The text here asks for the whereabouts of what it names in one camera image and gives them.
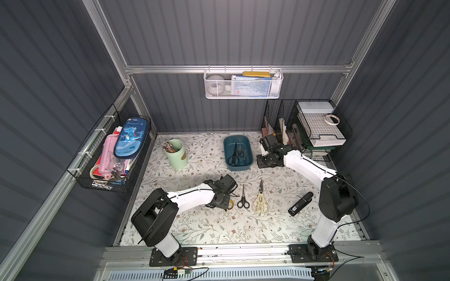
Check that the pink pencil case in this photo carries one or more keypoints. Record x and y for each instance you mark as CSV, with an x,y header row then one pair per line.
x,y
107,159

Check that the white wire wall basket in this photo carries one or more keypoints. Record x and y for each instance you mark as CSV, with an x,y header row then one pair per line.
x,y
241,87

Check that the small grey scissors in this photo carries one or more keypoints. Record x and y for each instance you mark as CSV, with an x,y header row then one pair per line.
x,y
242,155

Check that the large black scissors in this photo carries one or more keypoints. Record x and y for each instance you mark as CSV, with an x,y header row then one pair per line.
x,y
233,160

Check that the checkered white notebook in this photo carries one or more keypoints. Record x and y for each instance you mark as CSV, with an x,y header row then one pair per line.
x,y
319,133

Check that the cream handled kitchen scissors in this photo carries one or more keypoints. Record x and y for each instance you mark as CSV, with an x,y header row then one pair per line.
x,y
260,204

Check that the yellow case in basket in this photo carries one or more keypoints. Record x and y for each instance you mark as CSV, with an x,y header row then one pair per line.
x,y
259,74

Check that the black wire desk organizer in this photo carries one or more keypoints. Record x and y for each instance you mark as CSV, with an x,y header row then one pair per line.
x,y
281,117

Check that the tape roll in basket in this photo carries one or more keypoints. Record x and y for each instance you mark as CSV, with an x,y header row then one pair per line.
x,y
215,85

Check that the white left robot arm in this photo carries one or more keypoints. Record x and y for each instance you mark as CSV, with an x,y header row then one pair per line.
x,y
154,218

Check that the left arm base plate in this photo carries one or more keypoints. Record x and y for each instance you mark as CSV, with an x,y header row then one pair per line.
x,y
185,256

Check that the teal plastic storage box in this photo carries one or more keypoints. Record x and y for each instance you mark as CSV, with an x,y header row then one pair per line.
x,y
229,143

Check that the black wire side basket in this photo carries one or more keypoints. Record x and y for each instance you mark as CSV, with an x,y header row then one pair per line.
x,y
84,167

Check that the small black scissors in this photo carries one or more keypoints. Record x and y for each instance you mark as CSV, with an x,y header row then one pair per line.
x,y
243,203

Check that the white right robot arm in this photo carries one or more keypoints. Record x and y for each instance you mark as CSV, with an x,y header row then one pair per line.
x,y
337,198

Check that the mint green pen cup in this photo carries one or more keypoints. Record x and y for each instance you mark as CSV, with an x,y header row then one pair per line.
x,y
176,154

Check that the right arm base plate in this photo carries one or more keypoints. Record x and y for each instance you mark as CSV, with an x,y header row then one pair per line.
x,y
309,253

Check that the black stapler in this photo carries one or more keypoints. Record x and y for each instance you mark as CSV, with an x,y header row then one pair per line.
x,y
300,204

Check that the white tape roll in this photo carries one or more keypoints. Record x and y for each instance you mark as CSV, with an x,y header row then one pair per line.
x,y
332,120

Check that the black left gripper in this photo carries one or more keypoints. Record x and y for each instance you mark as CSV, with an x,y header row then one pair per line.
x,y
224,196

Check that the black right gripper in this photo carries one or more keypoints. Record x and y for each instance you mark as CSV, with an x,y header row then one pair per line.
x,y
266,161

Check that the blue shark pencil case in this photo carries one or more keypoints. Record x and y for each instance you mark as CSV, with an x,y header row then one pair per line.
x,y
131,138

